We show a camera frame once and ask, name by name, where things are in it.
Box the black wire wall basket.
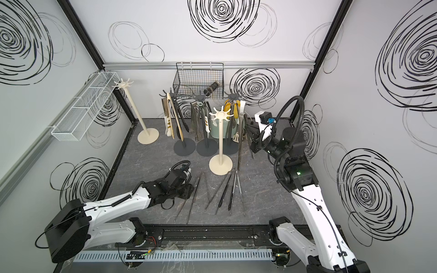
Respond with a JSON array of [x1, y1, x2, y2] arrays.
[[173, 62, 224, 100]]

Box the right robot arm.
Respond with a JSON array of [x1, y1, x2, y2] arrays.
[[245, 96, 370, 273]]

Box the large steel tongs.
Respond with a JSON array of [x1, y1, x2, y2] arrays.
[[190, 102, 203, 142]]

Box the steel v-shaped tongs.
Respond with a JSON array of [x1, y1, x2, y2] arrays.
[[203, 172, 210, 202]]

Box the cream utensil rack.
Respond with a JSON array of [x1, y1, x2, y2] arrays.
[[209, 106, 233, 176], [114, 79, 159, 144]]

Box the black tweezer tongs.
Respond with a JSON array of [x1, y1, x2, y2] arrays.
[[205, 169, 235, 216]]

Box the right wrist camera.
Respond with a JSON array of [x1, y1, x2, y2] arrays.
[[254, 111, 275, 140]]

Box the white handled slim tongs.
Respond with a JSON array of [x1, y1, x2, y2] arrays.
[[229, 169, 246, 216]]

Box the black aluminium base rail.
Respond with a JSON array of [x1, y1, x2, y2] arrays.
[[136, 223, 342, 248]]

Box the beige plastic tongs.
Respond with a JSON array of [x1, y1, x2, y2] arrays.
[[167, 93, 184, 142]]

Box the mint green toaster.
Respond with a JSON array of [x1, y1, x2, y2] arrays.
[[209, 116, 219, 139]]

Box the steel slotted tongs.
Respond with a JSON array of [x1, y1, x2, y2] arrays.
[[200, 101, 210, 139]]

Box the white wire wall basket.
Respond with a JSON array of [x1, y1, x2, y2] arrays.
[[51, 71, 121, 142]]

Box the dark bottle in basket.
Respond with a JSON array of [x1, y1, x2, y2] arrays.
[[203, 81, 220, 97]]

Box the grey utensil rack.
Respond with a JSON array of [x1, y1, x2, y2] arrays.
[[195, 94, 219, 157], [223, 93, 240, 156], [161, 91, 196, 157]]

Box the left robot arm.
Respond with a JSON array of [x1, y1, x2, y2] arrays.
[[42, 160, 194, 263]]

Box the black steel tongs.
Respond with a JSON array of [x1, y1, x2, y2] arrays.
[[174, 99, 190, 133]]

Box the grey slotted cable duct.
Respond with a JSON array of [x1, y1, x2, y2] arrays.
[[74, 249, 274, 263]]

